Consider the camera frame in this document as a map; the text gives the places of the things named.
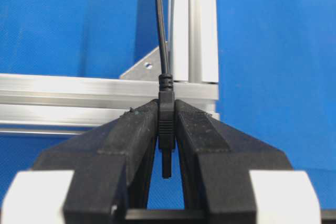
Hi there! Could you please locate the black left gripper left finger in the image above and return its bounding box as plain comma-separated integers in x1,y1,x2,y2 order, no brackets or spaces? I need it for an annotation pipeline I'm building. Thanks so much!
32,99,159,223

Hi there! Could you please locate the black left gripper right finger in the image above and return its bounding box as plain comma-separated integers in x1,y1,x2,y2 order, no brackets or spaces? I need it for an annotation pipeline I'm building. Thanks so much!
175,100,292,223

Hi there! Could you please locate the black wire with plug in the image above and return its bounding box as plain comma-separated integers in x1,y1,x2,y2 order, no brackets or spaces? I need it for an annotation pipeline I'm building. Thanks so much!
155,0,176,180

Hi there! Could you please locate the aluminium extrusion frame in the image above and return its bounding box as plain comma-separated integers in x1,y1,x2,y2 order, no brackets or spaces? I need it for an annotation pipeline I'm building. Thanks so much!
1,0,219,136

